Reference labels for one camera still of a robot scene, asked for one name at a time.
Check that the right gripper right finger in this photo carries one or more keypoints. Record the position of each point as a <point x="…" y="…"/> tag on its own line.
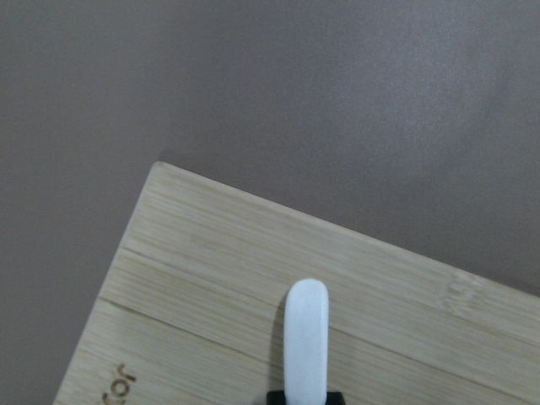
<point x="334" y="398"/>

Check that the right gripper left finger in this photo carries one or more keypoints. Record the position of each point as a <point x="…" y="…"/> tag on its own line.
<point x="276" y="398"/>

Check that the white ceramic spoon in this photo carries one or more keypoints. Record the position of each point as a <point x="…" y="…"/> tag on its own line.
<point x="305" y="342"/>

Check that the bamboo cutting board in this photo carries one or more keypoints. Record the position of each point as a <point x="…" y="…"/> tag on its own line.
<point x="215" y="296"/>

